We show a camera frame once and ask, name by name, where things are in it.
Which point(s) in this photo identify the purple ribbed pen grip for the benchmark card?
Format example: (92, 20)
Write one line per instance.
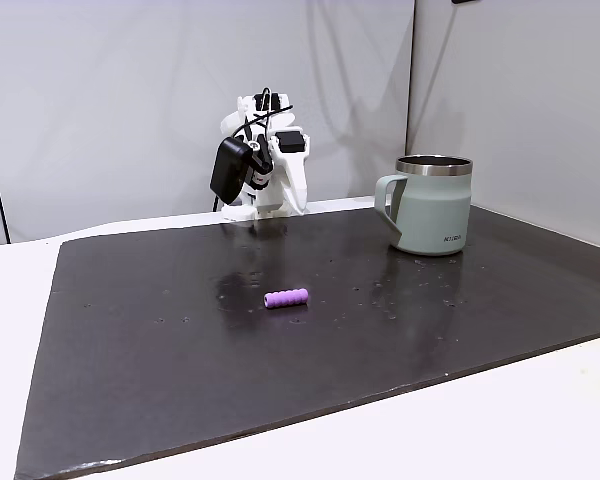
(286, 298)

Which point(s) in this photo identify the black table mat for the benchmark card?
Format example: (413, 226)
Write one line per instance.
(260, 360)

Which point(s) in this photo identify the black object at wall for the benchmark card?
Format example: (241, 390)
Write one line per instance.
(466, 1)

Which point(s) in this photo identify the black camera box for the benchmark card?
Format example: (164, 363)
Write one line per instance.
(228, 170)

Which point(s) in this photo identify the sage green steel mug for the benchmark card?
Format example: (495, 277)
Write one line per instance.
(432, 210)

